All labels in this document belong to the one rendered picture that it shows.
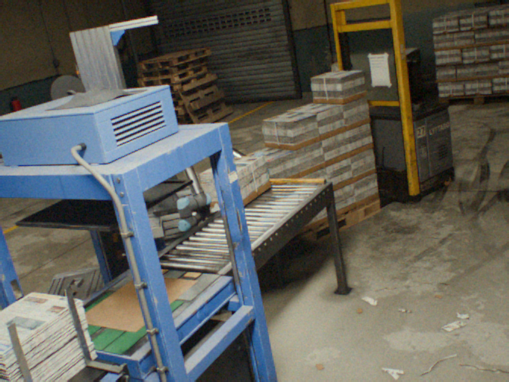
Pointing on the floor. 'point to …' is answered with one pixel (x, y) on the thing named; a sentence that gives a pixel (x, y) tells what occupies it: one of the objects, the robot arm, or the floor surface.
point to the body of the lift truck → (440, 123)
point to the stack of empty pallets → (172, 71)
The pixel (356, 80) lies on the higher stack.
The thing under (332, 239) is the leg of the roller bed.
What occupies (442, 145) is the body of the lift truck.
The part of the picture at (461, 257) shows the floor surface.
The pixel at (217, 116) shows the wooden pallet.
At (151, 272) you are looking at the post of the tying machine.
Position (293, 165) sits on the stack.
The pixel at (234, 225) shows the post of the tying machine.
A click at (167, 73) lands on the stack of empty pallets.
